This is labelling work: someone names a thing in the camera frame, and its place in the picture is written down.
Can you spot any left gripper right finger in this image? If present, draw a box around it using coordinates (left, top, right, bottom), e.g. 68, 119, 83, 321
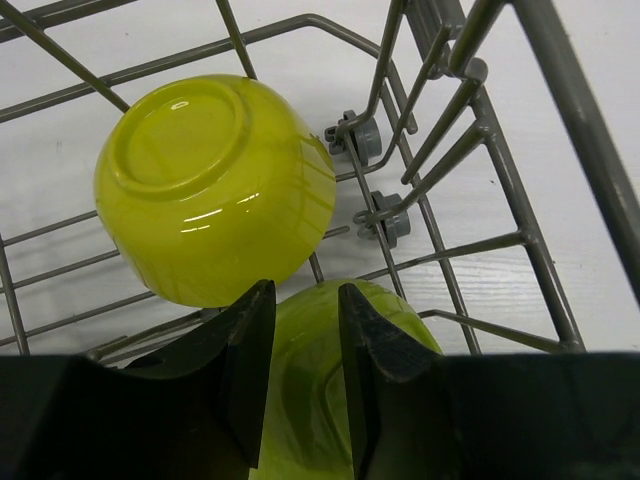
338, 284, 639, 479

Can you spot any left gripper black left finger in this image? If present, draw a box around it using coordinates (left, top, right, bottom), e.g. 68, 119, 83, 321
1, 280, 276, 479

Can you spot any white square dish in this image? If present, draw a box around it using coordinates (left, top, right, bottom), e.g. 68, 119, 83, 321
247, 278, 445, 480

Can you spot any lime green bowl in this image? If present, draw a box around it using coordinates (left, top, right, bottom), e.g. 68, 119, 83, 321
93, 74, 337, 308

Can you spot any grey wire dish rack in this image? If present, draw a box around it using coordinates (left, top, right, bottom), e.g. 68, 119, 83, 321
1, 1, 639, 354

